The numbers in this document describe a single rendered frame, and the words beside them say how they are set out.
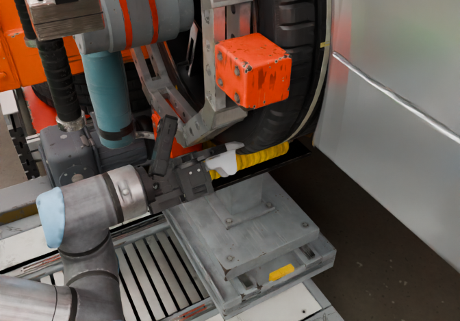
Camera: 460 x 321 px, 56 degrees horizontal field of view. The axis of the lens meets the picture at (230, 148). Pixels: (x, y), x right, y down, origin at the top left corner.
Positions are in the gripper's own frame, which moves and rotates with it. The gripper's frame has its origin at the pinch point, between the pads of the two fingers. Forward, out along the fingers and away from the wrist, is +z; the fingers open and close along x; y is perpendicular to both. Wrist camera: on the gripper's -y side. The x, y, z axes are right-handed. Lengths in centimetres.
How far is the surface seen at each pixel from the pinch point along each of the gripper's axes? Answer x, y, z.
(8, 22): -42, -52, -31
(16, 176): -112, -22, -46
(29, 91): -103, -51, -32
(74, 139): -51, -19, -25
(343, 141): 28.5, 5.9, 2.4
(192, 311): -42, 37, -11
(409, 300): -31, 59, 49
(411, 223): 35.2, 17.4, 2.4
